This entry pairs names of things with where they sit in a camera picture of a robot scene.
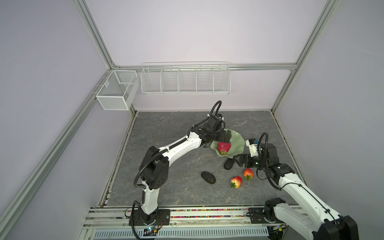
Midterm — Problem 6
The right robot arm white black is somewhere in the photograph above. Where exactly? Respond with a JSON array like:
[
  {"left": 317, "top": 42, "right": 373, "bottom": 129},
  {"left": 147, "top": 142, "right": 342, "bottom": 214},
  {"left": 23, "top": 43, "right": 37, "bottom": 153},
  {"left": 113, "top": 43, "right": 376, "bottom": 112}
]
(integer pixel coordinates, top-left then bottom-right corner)
[{"left": 236, "top": 139, "right": 360, "bottom": 240}]

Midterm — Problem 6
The dark fake avocado front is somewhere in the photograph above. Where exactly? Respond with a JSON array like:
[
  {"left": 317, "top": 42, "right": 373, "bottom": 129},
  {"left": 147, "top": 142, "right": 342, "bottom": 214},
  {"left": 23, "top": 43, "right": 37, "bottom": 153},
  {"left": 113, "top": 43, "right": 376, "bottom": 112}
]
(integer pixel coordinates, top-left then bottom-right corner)
[{"left": 201, "top": 171, "right": 216, "bottom": 185}]

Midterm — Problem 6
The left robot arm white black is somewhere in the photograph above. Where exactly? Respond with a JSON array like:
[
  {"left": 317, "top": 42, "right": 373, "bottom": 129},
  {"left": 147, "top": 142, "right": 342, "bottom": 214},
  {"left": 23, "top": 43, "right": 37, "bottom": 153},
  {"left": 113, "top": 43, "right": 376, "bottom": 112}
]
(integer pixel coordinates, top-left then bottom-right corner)
[{"left": 134, "top": 114, "right": 230, "bottom": 217}]

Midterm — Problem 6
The dark fake avocado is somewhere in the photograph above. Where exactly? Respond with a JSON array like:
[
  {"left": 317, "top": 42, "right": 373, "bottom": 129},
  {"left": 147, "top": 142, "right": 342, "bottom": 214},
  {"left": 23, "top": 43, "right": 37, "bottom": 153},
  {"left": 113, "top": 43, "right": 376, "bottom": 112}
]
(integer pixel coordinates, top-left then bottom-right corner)
[
  {"left": 201, "top": 171, "right": 216, "bottom": 185},
  {"left": 224, "top": 158, "right": 235, "bottom": 170}
]

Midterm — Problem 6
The green wavy fruit bowl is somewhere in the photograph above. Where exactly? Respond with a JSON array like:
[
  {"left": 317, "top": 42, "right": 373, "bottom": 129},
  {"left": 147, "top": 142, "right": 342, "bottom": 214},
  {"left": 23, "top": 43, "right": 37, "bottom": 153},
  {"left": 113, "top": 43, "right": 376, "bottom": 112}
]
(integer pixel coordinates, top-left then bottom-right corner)
[{"left": 210, "top": 129, "right": 246, "bottom": 159}]

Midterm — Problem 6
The long white wire basket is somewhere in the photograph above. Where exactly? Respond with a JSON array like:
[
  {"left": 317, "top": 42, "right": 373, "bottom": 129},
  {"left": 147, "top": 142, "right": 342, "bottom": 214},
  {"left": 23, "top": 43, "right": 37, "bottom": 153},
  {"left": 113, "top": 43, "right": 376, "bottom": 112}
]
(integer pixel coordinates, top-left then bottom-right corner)
[{"left": 141, "top": 62, "right": 232, "bottom": 95}]

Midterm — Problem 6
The white vent grille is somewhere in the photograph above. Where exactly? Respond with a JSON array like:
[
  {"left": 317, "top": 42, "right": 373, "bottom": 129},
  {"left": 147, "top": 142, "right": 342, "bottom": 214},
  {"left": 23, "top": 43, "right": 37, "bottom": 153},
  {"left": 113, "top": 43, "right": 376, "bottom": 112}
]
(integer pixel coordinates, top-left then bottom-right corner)
[{"left": 93, "top": 226, "right": 270, "bottom": 240}]

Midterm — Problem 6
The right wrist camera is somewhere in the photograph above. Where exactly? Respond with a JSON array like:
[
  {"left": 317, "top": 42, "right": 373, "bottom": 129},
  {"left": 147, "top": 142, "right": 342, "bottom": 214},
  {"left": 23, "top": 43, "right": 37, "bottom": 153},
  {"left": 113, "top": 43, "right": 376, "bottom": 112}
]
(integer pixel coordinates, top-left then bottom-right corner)
[{"left": 245, "top": 138, "right": 259, "bottom": 157}]

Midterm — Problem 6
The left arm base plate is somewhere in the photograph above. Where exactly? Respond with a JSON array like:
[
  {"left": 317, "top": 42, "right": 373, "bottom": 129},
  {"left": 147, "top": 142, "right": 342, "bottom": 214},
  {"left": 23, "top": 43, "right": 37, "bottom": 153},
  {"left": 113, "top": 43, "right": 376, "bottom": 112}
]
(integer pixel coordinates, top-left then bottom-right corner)
[{"left": 129, "top": 209, "right": 171, "bottom": 227}]

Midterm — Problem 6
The pink fake dragon fruit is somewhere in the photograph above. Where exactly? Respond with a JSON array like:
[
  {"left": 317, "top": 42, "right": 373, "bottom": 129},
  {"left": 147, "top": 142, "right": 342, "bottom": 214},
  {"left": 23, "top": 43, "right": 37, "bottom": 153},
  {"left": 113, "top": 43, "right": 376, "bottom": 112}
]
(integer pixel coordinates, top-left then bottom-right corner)
[{"left": 217, "top": 142, "right": 232, "bottom": 155}]

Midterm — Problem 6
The aluminium front rail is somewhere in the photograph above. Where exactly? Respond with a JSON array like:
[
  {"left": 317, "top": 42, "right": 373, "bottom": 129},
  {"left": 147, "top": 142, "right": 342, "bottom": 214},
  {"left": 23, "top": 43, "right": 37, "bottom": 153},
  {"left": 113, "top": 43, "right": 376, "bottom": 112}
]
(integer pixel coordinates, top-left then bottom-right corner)
[{"left": 83, "top": 206, "right": 282, "bottom": 229}]

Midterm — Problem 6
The small white mesh basket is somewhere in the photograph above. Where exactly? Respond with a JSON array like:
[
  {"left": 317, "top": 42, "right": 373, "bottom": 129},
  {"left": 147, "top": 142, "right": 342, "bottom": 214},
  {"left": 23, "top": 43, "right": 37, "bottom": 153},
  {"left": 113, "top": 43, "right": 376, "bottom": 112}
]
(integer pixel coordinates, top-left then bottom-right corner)
[{"left": 96, "top": 70, "right": 140, "bottom": 111}]

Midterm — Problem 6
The red fake strawberry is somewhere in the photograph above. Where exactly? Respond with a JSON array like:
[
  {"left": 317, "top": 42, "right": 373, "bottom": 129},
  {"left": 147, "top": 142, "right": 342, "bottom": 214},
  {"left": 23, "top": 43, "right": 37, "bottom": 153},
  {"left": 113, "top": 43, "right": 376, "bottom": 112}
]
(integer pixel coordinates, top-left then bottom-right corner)
[
  {"left": 243, "top": 168, "right": 254, "bottom": 181},
  {"left": 230, "top": 176, "right": 243, "bottom": 189}
]

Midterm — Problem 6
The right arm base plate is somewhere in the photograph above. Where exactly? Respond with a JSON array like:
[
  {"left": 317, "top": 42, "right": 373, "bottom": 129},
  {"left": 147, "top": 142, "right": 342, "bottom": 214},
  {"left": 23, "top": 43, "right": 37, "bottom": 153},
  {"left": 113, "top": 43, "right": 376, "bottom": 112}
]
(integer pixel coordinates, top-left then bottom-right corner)
[{"left": 246, "top": 207, "right": 283, "bottom": 224}]

